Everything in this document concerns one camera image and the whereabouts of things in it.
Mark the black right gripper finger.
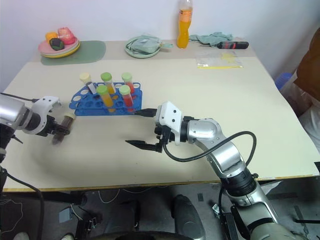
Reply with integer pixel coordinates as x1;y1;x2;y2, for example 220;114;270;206
124;139;162;154
133;107;158;119

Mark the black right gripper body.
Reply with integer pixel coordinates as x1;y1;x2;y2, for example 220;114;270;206
154;124;176;154

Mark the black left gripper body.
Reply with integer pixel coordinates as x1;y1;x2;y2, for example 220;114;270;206
39;115;61;138

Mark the dark tube with cream cap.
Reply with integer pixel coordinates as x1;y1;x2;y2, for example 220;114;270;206
51;112;76;146
79;72;97;95

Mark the blue test tube rack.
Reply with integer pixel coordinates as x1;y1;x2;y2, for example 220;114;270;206
69;81;144;117

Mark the red tube with green cap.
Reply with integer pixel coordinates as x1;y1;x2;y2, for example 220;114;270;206
121;72;136;93
118;84;136;113

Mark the yellow tube with green cap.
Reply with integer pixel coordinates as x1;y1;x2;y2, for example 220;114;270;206
96;85;117;113
100;71;117;95

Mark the light green plate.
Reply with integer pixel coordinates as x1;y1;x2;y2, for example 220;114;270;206
124;35;163;60

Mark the clear plastic bag with cloth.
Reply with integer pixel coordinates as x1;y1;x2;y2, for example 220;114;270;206
125;33;174;54

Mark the yellow plate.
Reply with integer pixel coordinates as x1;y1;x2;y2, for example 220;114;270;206
41;44;81;59

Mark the pink plate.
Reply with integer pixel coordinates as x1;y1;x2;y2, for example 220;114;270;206
37;39;80;55

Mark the green table mat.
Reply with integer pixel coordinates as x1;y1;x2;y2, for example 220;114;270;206
40;40;107;67

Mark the black and green toy ball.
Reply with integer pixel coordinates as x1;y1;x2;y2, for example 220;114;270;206
48;37;66;51

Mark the dark rounded shape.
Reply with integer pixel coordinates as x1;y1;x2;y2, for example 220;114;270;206
170;194;207;240

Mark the clear zip bag yellow strip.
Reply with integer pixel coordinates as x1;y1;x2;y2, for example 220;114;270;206
195;51;244;70

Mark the orange toy food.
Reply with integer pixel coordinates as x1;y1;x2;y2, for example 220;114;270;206
45;31;60;42

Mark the pink toy cake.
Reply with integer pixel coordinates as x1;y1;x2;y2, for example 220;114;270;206
57;26;77;46

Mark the orange drink bottle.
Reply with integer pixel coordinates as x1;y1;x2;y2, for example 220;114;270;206
176;0;194;49

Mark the light green cloth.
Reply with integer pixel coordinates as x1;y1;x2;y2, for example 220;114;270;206
189;31;235;47

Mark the black and red screwdriver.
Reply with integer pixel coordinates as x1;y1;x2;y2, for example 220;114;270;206
199;41;250;50

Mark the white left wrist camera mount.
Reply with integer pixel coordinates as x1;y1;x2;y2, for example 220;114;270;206
21;95;62;137

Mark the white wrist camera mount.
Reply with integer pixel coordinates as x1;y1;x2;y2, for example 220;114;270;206
21;95;62;137
153;100;185;146

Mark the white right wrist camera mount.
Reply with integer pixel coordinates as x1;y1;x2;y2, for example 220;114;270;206
153;100;185;146

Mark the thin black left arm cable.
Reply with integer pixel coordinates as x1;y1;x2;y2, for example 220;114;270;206
0;92;39;104

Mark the thick black cable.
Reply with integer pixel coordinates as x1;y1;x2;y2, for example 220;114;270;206
0;171;46;240

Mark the white cable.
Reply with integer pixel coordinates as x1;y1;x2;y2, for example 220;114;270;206
98;187;162;205

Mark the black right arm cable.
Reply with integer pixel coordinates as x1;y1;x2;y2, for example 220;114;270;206
162;130;258;163

